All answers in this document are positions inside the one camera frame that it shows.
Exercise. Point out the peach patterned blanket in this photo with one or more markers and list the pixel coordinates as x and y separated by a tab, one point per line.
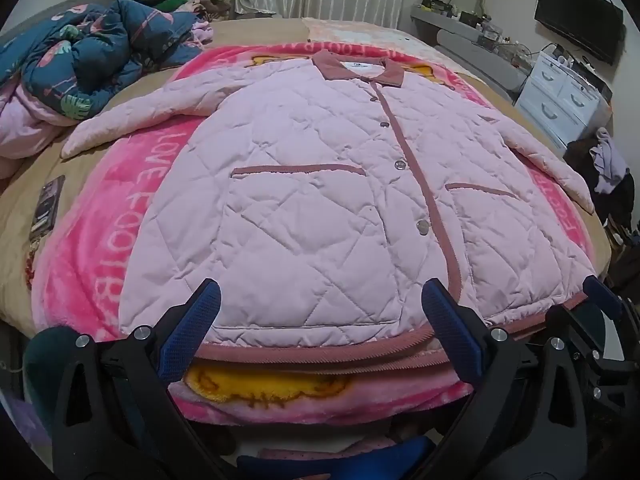
360	32

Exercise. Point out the black television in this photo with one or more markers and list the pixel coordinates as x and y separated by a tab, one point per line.
575	20

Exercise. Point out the lilac cloth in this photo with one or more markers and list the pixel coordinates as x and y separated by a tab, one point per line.
202	32

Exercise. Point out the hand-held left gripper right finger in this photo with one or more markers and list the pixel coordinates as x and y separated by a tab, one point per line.
450	330

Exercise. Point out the blue floral duvet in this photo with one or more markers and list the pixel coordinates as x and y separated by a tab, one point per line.
100	40

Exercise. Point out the grey shelf unit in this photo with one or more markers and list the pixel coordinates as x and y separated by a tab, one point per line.
465	40

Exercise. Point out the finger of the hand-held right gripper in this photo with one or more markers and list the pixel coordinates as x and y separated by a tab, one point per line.
600	295

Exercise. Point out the white drawer cabinet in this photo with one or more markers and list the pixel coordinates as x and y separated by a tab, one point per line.
555	95

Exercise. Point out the pink quilted jacket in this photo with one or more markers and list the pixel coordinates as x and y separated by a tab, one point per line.
310	210

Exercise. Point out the dark clothes heap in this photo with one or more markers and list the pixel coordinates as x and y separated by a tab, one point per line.
582	155

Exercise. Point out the dark teal cloth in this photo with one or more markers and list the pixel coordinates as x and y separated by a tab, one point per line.
47	365

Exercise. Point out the lavender cloth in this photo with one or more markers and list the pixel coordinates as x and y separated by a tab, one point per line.
610	160

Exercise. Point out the pink printed fleece blanket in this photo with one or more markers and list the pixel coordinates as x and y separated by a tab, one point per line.
125	210

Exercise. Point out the phone in patterned case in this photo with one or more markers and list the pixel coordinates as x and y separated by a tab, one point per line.
47	205

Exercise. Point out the blue cloth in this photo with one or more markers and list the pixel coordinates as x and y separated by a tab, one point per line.
400	452

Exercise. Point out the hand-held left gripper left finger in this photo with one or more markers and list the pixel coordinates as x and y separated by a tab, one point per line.
195	330

